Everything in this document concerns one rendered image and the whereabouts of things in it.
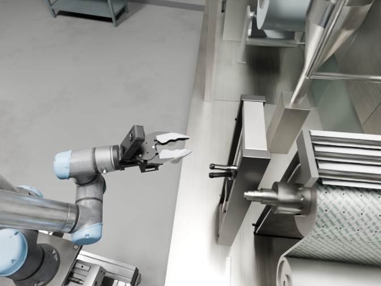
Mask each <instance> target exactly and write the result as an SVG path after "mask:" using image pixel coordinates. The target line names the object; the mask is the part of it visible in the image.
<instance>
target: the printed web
mask: <svg viewBox="0 0 381 286"><path fill-rule="evenodd" d="M300 169H301V167H300V164H298V165H297V167H296V168H295V170H294V171H293V173H292V175H291V176H290V178H289V180H288V181H287V182H289V183H295V180H296V178H297V175H298V173H299V171H300ZM315 188H316V213H315V219H314V224H313V226H312V229H311V231H310V232H309V234H308V235H307V236H305V237H304V236H303V235H302V234H301V233H300V231H299V230H298V228H297V225H296V222H295V217H294V216H291V215H285V214H274V213H273V212H272V209H270V210H269V212H268V214H267V215H266V216H265V218H264V220H263V222H262V223H261V225H260V226H259V228H258V230H257V231H256V234H265V235H276V236H283V237H293V238H302V240H300V241H299V242H298V243H297V244H295V245H294V246H293V247H292V248H290V249H289V250H288V251H287V252H285V253H284V254H282V255H281V257H283V256H285V257H292V258H302V259H312V260H322V261H328V262H339V263H349V264H359V265H365V266H375V267H381V189H376V188H363V187H351V186H338V185H331V184H323V183H322V179H321V178H318V179H317V181H316V182H315ZM281 257H280V258H281Z"/></svg>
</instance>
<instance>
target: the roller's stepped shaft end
mask: <svg viewBox="0 0 381 286"><path fill-rule="evenodd" d="M244 197H246V198H247V200H252V201H253V202H259V203H260V204H265V205H275V204H276V200H277V194H276V190H275V189H268V188H261V189H260V190H258V189H253V190H247V192H244Z"/></svg>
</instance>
